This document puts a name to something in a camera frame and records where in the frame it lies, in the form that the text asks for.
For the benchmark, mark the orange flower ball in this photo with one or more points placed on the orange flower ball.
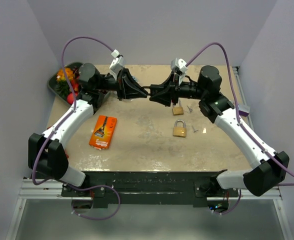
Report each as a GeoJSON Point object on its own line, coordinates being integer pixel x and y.
{"type": "Point", "coordinates": [64, 74]}

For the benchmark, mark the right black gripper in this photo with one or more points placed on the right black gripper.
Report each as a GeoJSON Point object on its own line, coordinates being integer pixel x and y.
{"type": "Point", "coordinates": [163, 98]}

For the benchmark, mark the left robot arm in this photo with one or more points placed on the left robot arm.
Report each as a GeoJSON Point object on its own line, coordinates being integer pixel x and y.
{"type": "Point", "coordinates": [46, 151]}

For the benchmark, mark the short shackle brass padlock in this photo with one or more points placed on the short shackle brass padlock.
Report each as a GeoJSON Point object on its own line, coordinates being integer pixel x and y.
{"type": "Point", "coordinates": [179, 129]}

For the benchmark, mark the long shackle brass padlock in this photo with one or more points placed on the long shackle brass padlock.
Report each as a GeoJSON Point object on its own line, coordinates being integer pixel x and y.
{"type": "Point", "coordinates": [177, 109]}

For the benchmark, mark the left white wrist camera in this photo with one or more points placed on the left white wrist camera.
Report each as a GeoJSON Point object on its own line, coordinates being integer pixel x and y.
{"type": "Point", "coordinates": [117, 64]}

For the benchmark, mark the grey fruit tray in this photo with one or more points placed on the grey fruit tray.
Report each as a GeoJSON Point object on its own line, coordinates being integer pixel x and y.
{"type": "Point", "coordinates": [62, 90]}

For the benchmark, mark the blue zigzag sponge pack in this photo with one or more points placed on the blue zigzag sponge pack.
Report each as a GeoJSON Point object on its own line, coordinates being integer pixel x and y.
{"type": "Point", "coordinates": [135, 79]}

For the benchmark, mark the aluminium frame rail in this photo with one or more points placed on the aluminium frame rail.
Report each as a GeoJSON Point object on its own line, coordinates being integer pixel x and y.
{"type": "Point", "coordinates": [46, 151]}

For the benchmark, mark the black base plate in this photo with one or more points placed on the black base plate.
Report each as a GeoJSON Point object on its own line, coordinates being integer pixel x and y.
{"type": "Point", "coordinates": [150, 188]}

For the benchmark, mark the orange razor box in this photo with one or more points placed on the orange razor box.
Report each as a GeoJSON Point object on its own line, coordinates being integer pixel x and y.
{"type": "Point", "coordinates": [103, 132]}

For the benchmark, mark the red apple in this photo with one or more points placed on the red apple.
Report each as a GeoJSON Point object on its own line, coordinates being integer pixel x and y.
{"type": "Point", "coordinates": [70, 99]}

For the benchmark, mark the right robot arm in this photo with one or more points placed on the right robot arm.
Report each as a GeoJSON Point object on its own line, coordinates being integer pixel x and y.
{"type": "Point", "coordinates": [267, 165]}

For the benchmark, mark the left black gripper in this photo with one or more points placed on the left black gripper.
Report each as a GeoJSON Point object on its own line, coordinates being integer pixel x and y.
{"type": "Point", "coordinates": [128, 88]}

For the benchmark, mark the purple white box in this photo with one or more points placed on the purple white box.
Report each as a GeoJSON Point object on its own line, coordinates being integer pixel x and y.
{"type": "Point", "coordinates": [243, 110]}

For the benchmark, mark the keys of short padlock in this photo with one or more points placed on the keys of short padlock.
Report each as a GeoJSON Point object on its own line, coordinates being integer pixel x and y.
{"type": "Point", "coordinates": [194, 129]}

